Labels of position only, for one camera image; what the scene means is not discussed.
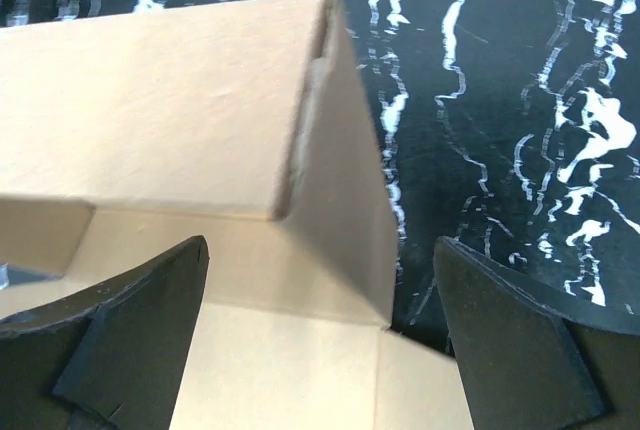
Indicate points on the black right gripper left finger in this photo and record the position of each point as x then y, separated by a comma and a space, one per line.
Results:
111, 356

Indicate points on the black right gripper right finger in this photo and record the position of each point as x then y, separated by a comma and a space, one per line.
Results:
533, 357

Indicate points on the brown cardboard box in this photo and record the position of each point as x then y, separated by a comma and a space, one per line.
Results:
245, 123

